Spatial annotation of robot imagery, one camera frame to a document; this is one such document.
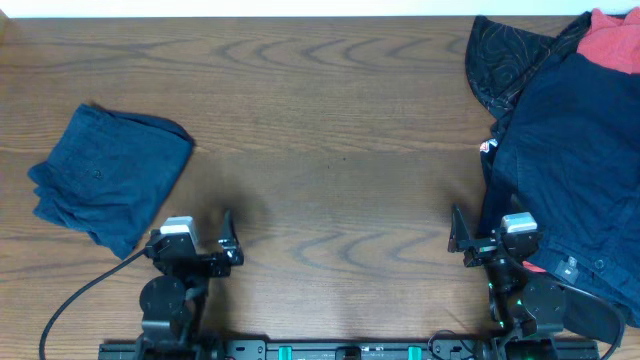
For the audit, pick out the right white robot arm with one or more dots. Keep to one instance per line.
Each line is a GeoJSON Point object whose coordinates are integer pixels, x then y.
{"type": "Point", "coordinates": [528, 307]}

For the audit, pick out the dark blue shorts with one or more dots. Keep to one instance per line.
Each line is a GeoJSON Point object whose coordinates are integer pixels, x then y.
{"type": "Point", "coordinates": [109, 174]}

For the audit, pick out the red garment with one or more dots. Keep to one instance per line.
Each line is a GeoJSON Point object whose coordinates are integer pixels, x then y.
{"type": "Point", "coordinates": [613, 41]}

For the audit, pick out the navy blue button shirt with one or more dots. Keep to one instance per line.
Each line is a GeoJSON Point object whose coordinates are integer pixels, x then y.
{"type": "Point", "coordinates": [570, 153]}

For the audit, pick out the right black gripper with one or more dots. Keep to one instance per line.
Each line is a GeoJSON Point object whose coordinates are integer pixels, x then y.
{"type": "Point", "coordinates": [481, 250]}

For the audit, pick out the black mounting rail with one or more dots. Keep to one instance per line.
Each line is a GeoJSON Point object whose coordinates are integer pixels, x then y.
{"type": "Point", "coordinates": [442, 346]}

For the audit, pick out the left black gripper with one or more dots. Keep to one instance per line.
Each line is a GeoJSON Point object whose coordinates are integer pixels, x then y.
{"type": "Point", "coordinates": [231, 255]}

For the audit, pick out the black patterned garment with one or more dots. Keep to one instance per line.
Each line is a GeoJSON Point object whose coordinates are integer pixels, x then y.
{"type": "Point", "coordinates": [500, 59]}

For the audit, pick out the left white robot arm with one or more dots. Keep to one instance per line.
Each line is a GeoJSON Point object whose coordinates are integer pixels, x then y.
{"type": "Point", "coordinates": [174, 302]}

